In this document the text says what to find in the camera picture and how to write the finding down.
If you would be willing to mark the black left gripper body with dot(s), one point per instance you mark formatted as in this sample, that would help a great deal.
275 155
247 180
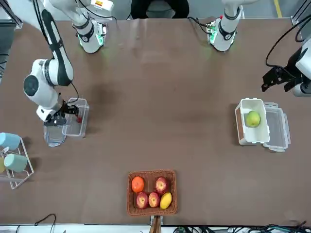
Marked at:
294 70

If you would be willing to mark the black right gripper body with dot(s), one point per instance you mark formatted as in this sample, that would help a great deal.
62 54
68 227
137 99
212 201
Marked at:
64 109

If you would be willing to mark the small red strawberry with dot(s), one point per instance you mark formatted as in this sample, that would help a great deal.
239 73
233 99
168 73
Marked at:
78 119

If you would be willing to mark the green apple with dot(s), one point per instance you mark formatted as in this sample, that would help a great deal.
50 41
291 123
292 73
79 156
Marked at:
252 119

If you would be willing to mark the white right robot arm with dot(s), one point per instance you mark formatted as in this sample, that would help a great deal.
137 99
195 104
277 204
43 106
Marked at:
41 89

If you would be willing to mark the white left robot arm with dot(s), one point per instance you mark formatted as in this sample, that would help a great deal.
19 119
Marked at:
226 34

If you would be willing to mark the clear plastic box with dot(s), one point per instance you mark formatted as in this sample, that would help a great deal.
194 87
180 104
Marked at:
81 131

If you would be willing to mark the white plastic box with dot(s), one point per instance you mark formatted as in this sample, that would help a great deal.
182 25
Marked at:
255 138

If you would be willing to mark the red apple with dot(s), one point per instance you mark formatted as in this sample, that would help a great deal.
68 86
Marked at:
142 200
162 185
154 199

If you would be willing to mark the clear lid with blue seal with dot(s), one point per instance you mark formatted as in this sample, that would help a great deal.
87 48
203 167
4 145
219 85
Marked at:
54 138

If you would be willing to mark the clear lid with latches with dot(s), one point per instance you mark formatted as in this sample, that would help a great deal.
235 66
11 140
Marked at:
275 126

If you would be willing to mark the light blue cup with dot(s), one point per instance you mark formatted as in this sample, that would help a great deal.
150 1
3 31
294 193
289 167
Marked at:
9 140

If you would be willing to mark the teal cup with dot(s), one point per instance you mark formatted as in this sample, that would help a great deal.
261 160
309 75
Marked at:
15 163

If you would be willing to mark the small clear glass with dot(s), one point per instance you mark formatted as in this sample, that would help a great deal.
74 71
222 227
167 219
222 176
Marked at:
5 151

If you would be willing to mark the yellow-green cup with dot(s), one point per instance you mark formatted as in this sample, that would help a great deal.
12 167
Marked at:
2 165

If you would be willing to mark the orange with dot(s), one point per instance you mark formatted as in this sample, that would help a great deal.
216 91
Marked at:
137 184

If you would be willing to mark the brown woven fruit basket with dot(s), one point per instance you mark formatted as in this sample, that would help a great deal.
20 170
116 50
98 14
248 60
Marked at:
150 174

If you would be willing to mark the person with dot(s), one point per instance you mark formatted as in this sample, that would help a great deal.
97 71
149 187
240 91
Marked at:
179 8

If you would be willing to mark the yellow lemon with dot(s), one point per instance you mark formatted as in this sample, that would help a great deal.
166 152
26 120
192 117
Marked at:
166 201

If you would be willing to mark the brown wooden post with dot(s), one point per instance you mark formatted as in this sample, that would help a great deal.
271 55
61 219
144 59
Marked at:
156 225

